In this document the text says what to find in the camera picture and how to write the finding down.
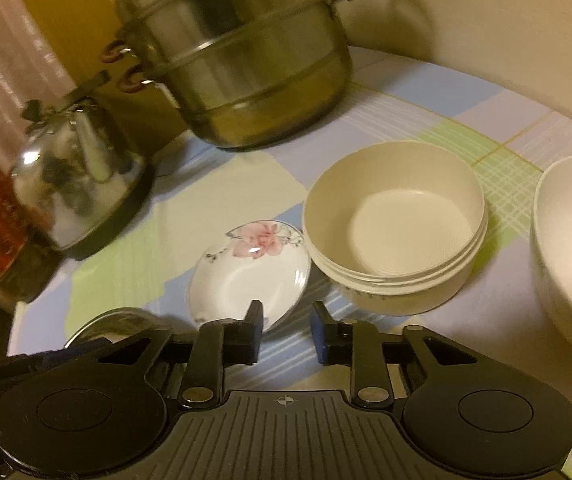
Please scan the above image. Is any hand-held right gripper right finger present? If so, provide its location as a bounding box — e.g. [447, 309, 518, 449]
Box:
[312, 301, 478, 407]

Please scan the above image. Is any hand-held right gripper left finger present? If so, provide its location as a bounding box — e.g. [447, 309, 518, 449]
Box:
[94, 300, 265, 407]

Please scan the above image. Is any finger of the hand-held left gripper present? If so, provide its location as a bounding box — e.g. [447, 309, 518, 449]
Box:
[18, 337, 139, 369]

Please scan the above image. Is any floral white saucer plate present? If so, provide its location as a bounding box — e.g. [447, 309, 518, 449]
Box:
[187, 220, 313, 333]

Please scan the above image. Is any stainless steel bowl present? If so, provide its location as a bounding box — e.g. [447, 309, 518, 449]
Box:
[63, 306, 173, 352]

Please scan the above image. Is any patterned white bowl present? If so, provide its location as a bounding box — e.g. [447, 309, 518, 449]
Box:
[328, 260, 477, 317]

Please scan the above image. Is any cooking oil bottle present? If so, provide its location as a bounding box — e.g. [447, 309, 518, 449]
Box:
[0, 152, 66, 305]

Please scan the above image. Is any checked pastel tablecloth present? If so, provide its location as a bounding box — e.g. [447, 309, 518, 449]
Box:
[8, 47, 572, 480]

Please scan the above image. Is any stainless steel kettle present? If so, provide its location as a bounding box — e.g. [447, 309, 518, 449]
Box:
[10, 71, 157, 261]

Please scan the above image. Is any stainless steel steamer pot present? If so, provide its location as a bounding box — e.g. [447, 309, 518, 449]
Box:
[102, 0, 375, 150]

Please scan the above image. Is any pink curtain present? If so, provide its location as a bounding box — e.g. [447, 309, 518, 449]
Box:
[0, 0, 82, 161]

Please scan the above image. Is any wooden panel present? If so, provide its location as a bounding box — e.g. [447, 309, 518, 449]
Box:
[6, 0, 187, 136]

